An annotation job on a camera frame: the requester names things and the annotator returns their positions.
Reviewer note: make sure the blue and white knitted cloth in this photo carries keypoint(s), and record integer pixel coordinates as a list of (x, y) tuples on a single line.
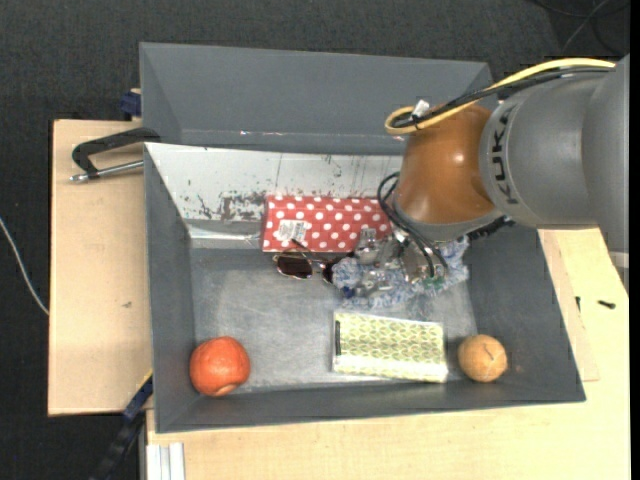
[(400, 293)]

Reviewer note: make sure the red white-dotted box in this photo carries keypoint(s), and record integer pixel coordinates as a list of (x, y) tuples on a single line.
[(330, 220)]

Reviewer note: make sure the sunglasses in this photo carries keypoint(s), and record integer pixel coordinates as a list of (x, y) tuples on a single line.
[(296, 266)]

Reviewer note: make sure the small black screw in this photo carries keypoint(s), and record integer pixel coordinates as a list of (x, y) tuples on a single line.
[(607, 304)]

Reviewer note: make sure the tan ball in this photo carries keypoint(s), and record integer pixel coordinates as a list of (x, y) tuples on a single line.
[(482, 358)]

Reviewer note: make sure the orange ball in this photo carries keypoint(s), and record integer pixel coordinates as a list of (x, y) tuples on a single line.
[(219, 365)]

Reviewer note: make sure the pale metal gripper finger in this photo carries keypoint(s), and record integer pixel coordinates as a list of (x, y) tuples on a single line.
[(368, 244), (379, 282)]

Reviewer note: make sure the grey metal bin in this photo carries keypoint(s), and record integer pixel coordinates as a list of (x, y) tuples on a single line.
[(280, 313)]

